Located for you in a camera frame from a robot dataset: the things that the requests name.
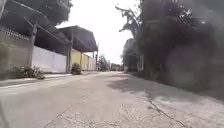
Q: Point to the dark round bush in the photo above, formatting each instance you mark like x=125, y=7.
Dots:
x=76, y=68

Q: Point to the grey concrete road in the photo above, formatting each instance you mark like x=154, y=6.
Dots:
x=100, y=100

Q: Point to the large dark trees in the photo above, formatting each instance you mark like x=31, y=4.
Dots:
x=173, y=40

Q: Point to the building with overhanging roof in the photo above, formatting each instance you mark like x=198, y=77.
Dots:
x=50, y=40

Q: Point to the low green bush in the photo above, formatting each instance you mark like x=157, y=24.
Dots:
x=30, y=72

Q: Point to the raised concrete kerb strip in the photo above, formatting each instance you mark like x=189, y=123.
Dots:
x=23, y=80

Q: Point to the yellow and white wall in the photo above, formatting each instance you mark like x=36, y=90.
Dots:
x=83, y=61

